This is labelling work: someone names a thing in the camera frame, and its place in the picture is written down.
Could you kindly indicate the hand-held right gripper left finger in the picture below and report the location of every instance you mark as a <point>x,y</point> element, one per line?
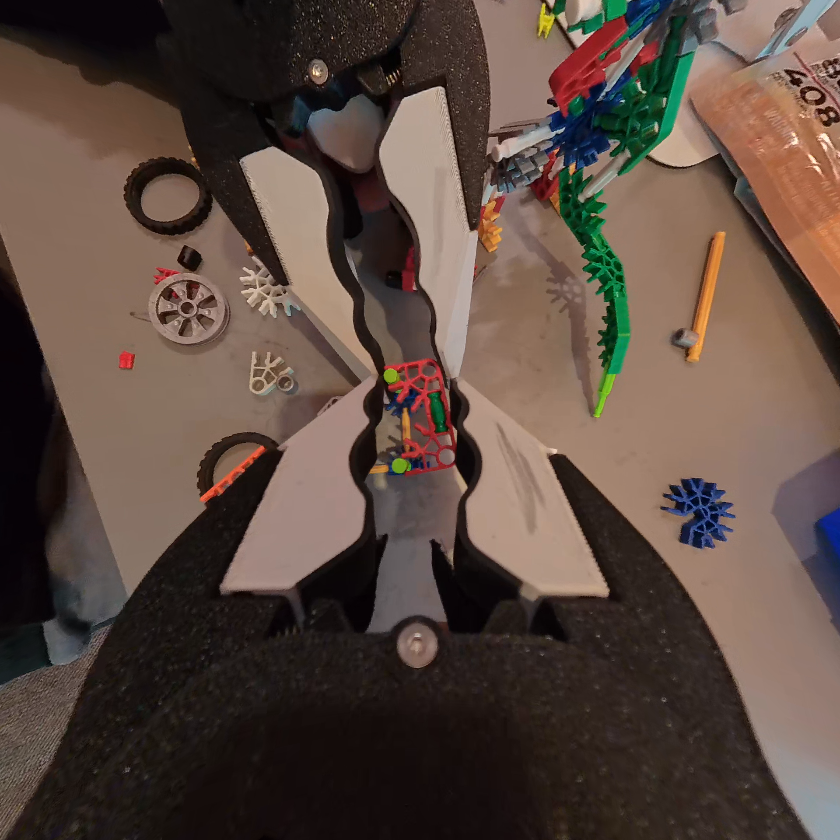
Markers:
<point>295,525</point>

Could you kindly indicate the blue snowflake connector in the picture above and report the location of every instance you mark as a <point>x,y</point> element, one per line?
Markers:
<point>698,509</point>

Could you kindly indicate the small red connector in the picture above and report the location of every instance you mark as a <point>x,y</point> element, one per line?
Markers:
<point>164,276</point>

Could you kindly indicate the blue plastic bin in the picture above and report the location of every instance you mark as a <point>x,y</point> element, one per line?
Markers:
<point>831,532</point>

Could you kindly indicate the small yellow connector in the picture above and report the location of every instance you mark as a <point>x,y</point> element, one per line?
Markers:
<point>545,20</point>

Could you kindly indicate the orange ladder connector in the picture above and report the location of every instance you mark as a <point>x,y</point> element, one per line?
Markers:
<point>230,482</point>

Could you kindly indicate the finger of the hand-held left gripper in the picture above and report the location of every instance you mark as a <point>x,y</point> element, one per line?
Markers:
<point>433,184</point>
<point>295,223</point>

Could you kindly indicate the multicolour toy model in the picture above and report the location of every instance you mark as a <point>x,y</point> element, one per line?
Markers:
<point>617,92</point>

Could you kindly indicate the orange rod blue connector frame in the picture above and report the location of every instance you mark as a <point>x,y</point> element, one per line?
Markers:
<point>400,462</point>

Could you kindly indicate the black rubber tire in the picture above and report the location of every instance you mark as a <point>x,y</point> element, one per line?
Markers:
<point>135,197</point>
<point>217,453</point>

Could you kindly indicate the grey wheel hub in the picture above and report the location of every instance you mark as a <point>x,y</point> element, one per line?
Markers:
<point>188,309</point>

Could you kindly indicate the small black piece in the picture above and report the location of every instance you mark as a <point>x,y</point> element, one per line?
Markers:
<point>190,256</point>

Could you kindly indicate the person's leg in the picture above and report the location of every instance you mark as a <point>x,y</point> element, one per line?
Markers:
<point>79,578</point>

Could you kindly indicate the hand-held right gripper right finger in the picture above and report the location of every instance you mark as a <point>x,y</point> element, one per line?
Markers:
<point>532,519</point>

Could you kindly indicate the orange rod grey end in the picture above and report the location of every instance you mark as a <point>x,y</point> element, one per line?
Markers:
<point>705,302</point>

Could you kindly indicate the red connector pair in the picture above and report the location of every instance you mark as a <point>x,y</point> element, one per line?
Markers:
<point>418,383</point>

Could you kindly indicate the grey fan connector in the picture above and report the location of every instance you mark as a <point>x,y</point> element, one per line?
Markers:
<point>267,374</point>

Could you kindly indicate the printed toy packet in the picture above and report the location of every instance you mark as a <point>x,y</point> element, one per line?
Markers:
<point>788,171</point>

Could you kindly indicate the white snowflake connector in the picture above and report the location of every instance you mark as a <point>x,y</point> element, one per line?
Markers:
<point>267,289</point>

